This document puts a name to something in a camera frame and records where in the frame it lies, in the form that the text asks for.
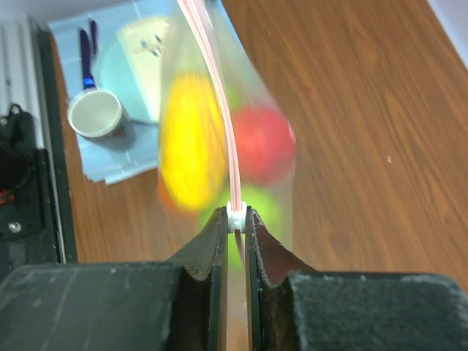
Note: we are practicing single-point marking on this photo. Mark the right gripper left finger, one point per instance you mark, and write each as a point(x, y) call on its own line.
point(176, 304)

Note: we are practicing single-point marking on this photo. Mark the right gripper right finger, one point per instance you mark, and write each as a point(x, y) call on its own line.
point(292, 306)

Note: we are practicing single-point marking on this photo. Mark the yellow fake lemon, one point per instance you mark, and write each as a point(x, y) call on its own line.
point(192, 144)

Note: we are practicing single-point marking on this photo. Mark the clear zip top bag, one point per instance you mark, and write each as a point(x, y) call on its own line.
point(200, 39)

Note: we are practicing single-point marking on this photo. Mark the red fake apple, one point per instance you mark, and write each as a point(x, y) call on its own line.
point(265, 144)

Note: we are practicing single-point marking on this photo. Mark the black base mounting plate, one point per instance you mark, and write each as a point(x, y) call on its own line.
point(36, 213)

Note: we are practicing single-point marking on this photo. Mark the white ceramic cup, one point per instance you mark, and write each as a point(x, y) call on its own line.
point(98, 114)

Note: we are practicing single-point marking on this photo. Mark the beige ceramic plate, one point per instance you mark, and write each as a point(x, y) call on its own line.
point(130, 66)

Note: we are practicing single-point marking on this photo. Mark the blue checkered cloth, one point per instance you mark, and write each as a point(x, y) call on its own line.
point(114, 159)

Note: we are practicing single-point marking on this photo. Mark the blue handled utensil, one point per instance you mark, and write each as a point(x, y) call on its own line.
point(88, 53)

